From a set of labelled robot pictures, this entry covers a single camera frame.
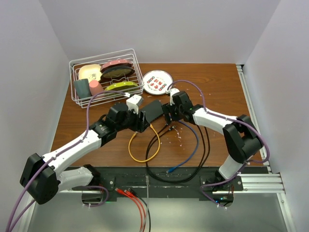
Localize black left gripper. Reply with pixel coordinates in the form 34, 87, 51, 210
116, 105, 150, 133

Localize black network switch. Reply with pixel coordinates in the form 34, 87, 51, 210
141, 100, 164, 123

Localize black braided cable one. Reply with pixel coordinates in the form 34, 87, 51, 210
145, 123, 206, 183

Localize yellow ethernet cable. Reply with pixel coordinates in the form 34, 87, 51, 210
128, 124, 161, 162

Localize blue ethernet cable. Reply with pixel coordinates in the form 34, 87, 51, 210
166, 116, 200, 174

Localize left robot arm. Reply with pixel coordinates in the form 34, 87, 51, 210
20, 103, 149, 204

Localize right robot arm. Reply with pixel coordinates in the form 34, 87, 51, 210
162, 88, 265, 190

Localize white round printed plate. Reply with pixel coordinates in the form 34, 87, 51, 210
143, 70, 173, 95

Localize green plate in rack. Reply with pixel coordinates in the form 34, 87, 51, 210
105, 81, 138, 91

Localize dark olive plate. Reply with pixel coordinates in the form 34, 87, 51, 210
101, 66, 134, 79

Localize pink cup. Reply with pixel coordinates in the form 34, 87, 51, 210
89, 80, 103, 96

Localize pink plate in rack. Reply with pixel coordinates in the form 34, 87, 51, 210
100, 59, 132, 73

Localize dark grey cup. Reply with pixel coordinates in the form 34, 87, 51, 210
73, 79, 91, 99

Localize cream square plate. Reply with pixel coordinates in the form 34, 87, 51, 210
78, 64, 101, 82

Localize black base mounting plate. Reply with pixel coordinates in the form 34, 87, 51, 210
42, 166, 272, 207

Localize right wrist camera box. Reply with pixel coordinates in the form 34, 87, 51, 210
166, 88, 180, 105

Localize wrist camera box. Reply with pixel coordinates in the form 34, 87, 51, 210
126, 94, 143, 114
166, 88, 180, 105

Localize black braided cable two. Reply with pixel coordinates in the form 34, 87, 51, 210
148, 125, 211, 178

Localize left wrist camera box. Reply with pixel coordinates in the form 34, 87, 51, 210
126, 94, 143, 114

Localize grey cable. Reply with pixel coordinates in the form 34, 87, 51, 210
145, 175, 150, 232

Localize white wire dish rack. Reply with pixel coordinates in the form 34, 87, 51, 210
69, 48, 144, 108

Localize black loose cable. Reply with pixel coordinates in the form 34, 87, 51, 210
127, 188, 152, 232

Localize red cable two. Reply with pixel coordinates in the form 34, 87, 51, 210
123, 189, 148, 232

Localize red cable one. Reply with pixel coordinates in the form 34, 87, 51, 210
114, 188, 147, 232

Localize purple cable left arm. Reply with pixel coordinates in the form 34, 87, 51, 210
4, 91, 132, 232

